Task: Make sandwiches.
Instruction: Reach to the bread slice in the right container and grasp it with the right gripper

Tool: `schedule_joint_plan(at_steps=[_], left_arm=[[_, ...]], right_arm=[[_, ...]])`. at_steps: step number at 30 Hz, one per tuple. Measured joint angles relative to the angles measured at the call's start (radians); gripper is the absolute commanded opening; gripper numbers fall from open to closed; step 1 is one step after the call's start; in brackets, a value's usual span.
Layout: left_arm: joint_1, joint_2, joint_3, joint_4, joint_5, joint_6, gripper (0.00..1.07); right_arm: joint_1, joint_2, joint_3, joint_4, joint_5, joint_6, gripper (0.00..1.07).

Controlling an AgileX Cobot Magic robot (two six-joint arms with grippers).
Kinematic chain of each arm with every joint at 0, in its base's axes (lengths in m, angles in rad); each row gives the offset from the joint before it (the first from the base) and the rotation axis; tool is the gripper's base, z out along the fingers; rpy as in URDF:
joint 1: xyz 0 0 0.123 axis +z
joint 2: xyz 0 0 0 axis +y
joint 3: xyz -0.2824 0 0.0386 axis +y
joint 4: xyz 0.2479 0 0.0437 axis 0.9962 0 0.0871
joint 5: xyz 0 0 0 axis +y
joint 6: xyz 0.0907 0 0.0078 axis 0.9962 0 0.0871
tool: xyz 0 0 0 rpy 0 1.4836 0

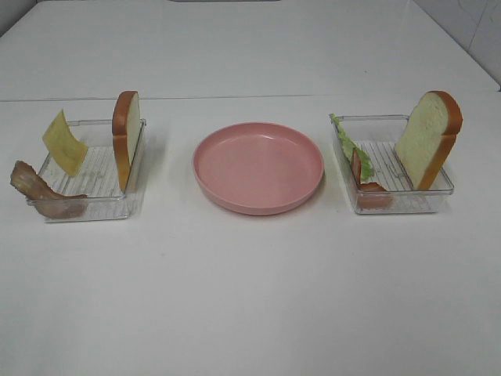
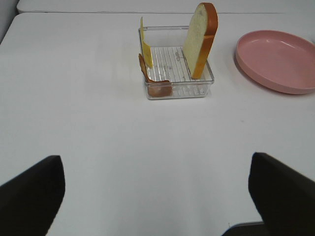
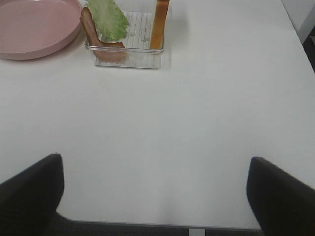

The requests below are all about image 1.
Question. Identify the green lettuce leaf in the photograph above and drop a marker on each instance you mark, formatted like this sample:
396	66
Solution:
347	145

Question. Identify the red bacon strip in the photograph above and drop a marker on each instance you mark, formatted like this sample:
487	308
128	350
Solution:
370	195

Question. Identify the bread slice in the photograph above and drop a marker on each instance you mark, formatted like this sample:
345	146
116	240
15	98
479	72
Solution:
428	138
126	127

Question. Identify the brown bacon strip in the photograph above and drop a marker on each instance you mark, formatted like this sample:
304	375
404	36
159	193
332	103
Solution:
39	192

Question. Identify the pink round plate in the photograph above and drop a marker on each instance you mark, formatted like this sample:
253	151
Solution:
257	168

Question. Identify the right clear plastic tray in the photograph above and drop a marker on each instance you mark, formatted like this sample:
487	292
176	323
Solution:
377	136

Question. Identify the clear plastic tray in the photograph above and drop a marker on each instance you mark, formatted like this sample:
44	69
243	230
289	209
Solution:
377	136
95	193

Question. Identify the left clear plastic tray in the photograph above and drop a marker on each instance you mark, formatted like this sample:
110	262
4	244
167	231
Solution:
95	193

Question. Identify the yellow cheese slice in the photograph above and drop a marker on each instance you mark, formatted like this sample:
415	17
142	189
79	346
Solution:
64	148

